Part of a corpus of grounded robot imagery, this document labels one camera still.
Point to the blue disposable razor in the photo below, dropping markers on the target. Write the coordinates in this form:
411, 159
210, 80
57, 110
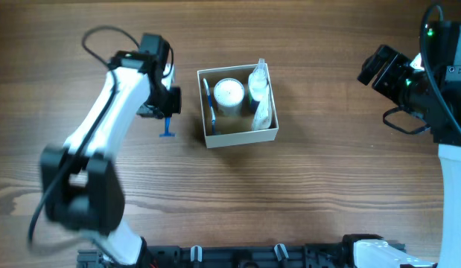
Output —
167, 132

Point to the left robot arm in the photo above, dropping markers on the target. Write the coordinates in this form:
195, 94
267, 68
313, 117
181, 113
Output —
81, 190

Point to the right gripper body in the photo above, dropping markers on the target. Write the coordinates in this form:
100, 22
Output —
381, 68

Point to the white cardboard box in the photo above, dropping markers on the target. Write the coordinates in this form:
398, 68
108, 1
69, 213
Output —
232, 130

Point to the dark blue pump bottle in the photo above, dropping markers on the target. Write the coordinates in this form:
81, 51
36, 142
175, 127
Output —
257, 83

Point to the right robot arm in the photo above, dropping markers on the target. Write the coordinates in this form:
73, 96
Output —
428, 87

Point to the white round jar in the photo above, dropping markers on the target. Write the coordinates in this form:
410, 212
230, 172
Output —
229, 94

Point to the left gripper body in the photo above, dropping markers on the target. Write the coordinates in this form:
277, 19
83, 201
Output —
164, 112

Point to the white squeeze tube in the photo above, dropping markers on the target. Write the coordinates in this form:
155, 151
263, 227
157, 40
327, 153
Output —
263, 112

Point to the black mounting rail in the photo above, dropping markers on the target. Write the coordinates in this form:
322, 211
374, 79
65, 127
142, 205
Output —
323, 255

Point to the blue white toothbrush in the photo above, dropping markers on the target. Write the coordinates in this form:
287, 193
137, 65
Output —
209, 99

